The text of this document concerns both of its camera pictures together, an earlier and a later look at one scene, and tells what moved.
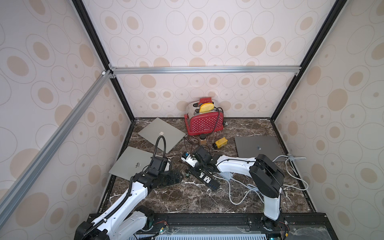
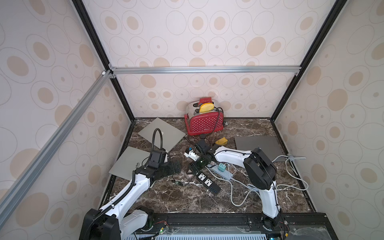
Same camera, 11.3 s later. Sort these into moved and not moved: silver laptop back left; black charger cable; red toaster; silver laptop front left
Moved: black charger cable
Not moved: silver laptop back left; silver laptop front left; red toaster
